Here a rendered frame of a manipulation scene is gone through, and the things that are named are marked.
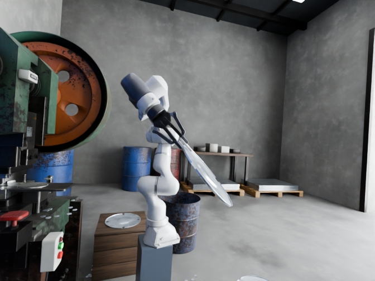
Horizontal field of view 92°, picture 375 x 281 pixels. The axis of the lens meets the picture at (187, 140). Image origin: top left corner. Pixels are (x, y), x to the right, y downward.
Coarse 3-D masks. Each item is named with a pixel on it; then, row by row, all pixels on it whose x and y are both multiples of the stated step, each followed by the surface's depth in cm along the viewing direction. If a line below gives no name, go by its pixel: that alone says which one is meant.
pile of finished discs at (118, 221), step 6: (114, 216) 163; (120, 216) 163; (126, 216) 164; (132, 216) 165; (138, 216) 166; (108, 222) 150; (114, 222) 151; (120, 222) 150; (126, 222) 152; (132, 222) 153; (138, 222) 153; (114, 228) 142; (120, 228) 142
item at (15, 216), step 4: (8, 212) 67; (12, 212) 67; (16, 212) 68; (20, 212) 68; (24, 212) 68; (0, 216) 64; (4, 216) 64; (8, 216) 64; (12, 216) 64; (16, 216) 65; (20, 216) 65; (24, 216) 67; (0, 220) 63; (4, 220) 64; (8, 220) 64; (12, 220) 64; (16, 220) 65; (12, 224) 66; (16, 224) 67
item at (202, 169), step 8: (184, 152) 64; (192, 152) 80; (192, 160) 66; (200, 160) 84; (200, 168) 66; (208, 168) 85; (200, 176) 57; (208, 176) 66; (208, 184) 56; (216, 184) 69; (216, 192) 57; (224, 192) 77; (224, 200) 63
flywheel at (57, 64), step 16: (32, 48) 123; (48, 48) 126; (64, 48) 128; (48, 64) 129; (64, 64) 131; (80, 64) 131; (80, 80) 134; (96, 80) 133; (64, 96) 131; (80, 96) 134; (96, 96) 133; (64, 112) 132; (80, 112) 134; (96, 112) 134; (64, 128) 132; (80, 128) 131; (48, 144) 126
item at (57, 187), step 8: (24, 184) 96; (32, 184) 97; (40, 184) 98; (48, 184) 100; (56, 184) 102; (64, 184) 103; (72, 184) 104; (24, 192) 91; (32, 192) 92; (40, 192) 93; (48, 192) 101; (24, 200) 91; (32, 200) 92; (40, 200) 94; (40, 208) 94
